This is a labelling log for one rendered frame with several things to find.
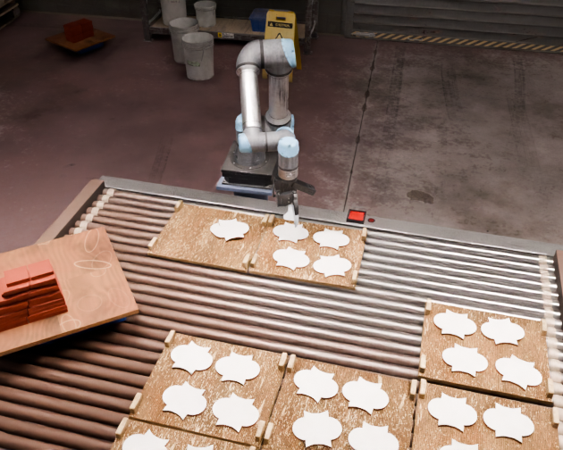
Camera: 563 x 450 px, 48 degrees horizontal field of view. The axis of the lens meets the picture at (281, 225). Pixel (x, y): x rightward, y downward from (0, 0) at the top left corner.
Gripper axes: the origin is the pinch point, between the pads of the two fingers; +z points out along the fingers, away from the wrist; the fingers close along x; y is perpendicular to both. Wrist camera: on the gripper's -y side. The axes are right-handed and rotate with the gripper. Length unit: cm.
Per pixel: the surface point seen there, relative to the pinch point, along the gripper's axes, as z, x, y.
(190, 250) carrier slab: 8.3, 0.9, 42.1
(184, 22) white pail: 70, -426, -10
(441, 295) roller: 10, 47, -44
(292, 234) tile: 7.4, 2.2, 0.4
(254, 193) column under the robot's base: 16.3, -43.1, 6.3
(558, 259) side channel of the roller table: 7, 44, -95
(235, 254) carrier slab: 8.2, 8.1, 25.4
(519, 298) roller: 10, 57, -71
